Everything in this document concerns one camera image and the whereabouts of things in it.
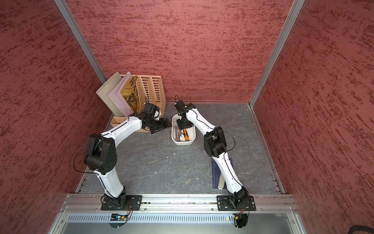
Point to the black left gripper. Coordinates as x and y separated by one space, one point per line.
162 126

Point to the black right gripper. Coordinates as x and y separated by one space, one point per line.
182 126

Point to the orange handled adjustable wrench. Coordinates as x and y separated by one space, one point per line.
186 135

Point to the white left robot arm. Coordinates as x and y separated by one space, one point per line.
101 156

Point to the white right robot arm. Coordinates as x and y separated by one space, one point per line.
215 146

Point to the steel wrench in box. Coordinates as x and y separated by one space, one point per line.
177 133

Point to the white oval storage box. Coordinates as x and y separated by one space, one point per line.
182 137

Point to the beige plastic desk organizer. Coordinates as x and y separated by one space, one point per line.
150 89

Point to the brown illustrated comic book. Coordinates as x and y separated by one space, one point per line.
129 93

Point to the lilac folder board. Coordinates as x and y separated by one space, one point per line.
115 95

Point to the dark blue notebook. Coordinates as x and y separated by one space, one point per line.
215 175

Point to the beige eraser case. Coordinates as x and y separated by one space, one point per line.
221 182

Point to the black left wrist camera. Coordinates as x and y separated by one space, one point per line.
151 110

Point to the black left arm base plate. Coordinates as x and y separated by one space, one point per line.
129 202

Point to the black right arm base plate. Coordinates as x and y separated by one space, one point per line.
227 203

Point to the aluminium front rail frame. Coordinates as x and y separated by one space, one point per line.
179 214

